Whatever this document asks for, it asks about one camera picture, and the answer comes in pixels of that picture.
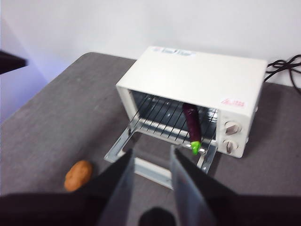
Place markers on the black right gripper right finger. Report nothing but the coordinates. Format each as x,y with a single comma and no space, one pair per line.
195,197

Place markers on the brown potato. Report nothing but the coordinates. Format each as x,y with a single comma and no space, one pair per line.
78,175

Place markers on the cream toaster oven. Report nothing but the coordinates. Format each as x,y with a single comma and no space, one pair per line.
195,77

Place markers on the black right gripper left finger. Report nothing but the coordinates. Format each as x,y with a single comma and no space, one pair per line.
117,188

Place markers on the beige oven knob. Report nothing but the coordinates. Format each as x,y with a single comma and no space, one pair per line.
232,127
230,146

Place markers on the purple toy eggplant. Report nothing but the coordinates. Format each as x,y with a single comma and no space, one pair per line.
191,124

